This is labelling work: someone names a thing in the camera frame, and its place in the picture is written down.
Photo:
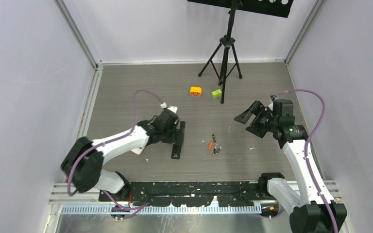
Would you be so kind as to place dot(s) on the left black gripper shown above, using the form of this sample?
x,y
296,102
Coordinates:
x,y
178,136

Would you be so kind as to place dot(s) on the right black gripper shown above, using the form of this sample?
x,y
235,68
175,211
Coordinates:
x,y
258,108

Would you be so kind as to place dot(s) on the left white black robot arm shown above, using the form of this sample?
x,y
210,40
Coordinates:
x,y
84,162

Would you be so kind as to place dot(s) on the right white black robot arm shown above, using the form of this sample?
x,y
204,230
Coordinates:
x,y
311,209

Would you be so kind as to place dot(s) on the white remote control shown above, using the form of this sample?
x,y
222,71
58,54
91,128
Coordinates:
x,y
138,151

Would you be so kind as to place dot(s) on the green block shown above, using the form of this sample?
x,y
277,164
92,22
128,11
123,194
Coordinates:
x,y
216,93

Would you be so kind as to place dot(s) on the orange yellow plastic object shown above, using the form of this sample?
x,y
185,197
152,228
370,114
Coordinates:
x,y
195,91

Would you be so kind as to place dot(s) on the black tripod stand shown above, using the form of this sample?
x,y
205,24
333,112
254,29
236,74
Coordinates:
x,y
228,42

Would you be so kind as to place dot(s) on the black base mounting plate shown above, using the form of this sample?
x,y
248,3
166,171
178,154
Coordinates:
x,y
195,194

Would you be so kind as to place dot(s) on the black perforated panel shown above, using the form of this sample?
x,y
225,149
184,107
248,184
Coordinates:
x,y
277,8

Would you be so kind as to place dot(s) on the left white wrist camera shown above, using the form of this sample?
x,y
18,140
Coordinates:
x,y
174,109

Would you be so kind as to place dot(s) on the aluminium frame rail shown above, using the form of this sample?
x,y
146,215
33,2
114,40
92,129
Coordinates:
x,y
95,201

